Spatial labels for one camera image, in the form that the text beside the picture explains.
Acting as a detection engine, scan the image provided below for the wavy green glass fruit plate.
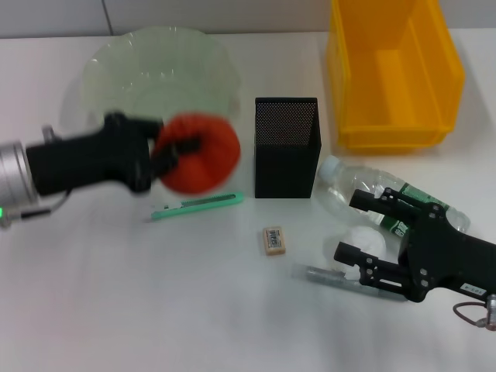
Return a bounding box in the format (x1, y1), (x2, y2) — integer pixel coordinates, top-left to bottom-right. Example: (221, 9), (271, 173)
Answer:
(83, 25), (243, 135)

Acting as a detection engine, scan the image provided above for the white paper ball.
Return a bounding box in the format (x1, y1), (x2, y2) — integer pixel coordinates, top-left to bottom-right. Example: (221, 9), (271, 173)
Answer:
(329, 226), (388, 269)

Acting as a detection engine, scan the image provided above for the red object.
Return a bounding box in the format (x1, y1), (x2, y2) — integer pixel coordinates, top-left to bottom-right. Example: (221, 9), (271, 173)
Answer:
(154, 111), (242, 195)

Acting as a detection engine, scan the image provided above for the green utility knife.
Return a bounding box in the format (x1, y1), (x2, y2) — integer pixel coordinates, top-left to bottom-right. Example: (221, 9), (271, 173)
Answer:
(150, 191), (245, 222)

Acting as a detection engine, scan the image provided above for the grey marker pen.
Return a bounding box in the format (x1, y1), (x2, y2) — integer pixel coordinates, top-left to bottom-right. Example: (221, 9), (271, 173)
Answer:
(291, 262), (408, 301)

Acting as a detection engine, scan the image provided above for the clear water bottle green label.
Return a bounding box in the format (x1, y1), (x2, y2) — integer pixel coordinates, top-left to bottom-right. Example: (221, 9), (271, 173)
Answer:
(315, 155), (472, 237)

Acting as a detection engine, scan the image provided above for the right gripper cable with plug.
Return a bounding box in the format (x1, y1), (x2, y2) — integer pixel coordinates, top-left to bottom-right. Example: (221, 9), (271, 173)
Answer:
(452, 293), (496, 331)

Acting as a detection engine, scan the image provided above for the gripper cable with plug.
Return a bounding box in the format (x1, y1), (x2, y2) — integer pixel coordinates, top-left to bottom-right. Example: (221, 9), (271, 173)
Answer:
(19, 123), (69, 220)
(452, 293), (496, 331)

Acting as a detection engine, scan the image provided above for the left gripper cable with plug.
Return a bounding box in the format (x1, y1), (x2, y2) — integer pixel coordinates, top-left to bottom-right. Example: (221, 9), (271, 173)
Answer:
(19, 123), (69, 220)

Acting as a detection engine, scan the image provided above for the black mesh pen holder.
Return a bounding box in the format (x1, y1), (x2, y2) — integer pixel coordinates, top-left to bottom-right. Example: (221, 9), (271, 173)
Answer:
(254, 96), (323, 200)

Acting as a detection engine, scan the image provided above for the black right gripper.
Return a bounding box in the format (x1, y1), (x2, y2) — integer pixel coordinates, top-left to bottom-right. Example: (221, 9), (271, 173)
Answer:
(333, 187), (496, 304)

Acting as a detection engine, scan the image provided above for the beige eraser with label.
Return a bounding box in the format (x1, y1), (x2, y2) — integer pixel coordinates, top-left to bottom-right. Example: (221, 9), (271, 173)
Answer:
(262, 227), (288, 257)

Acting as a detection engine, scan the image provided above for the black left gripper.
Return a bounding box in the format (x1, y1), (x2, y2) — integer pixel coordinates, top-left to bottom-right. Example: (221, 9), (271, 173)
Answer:
(25, 112), (203, 197)

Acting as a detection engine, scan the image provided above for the yellow plastic bin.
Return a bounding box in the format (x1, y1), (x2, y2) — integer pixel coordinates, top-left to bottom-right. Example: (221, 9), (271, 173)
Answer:
(324, 0), (466, 155)

